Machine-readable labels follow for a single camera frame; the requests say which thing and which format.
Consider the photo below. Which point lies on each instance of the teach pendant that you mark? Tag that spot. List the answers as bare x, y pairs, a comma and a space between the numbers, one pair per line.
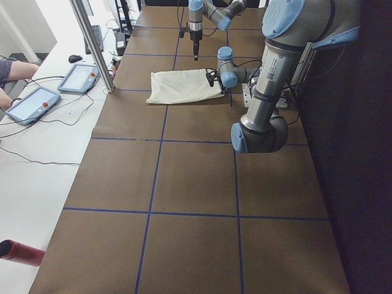
80, 79
32, 107

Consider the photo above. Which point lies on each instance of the far teach pendant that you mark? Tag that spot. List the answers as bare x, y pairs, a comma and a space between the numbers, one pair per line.
80, 79

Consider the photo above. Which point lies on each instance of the aluminium frame post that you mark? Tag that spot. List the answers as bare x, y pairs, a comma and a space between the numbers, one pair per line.
98, 58

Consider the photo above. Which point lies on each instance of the black power adapter box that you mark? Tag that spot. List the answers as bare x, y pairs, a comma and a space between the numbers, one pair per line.
121, 43

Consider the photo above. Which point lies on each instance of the white long-sleeve t-shirt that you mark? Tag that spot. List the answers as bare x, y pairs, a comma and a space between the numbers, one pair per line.
182, 86

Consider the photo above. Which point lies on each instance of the near teach pendant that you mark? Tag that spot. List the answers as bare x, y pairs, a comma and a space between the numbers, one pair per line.
32, 107

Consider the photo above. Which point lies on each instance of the black computer mouse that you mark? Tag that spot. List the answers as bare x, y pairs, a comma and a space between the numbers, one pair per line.
74, 58

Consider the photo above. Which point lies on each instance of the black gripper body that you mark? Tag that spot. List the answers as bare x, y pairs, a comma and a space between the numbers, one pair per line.
195, 35
213, 77

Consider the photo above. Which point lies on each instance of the red cylinder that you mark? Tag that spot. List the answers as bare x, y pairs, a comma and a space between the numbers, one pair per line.
20, 253

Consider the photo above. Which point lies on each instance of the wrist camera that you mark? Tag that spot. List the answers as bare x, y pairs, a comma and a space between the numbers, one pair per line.
212, 76
183, 31

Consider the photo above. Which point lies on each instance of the black keyboard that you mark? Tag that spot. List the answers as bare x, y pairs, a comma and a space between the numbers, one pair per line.
96, 30

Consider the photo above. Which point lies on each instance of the person forearm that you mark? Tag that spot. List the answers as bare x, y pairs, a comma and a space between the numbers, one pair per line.
17, 70

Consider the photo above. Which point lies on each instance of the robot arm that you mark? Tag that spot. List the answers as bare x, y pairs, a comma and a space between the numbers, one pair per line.
221, 18
287, 27

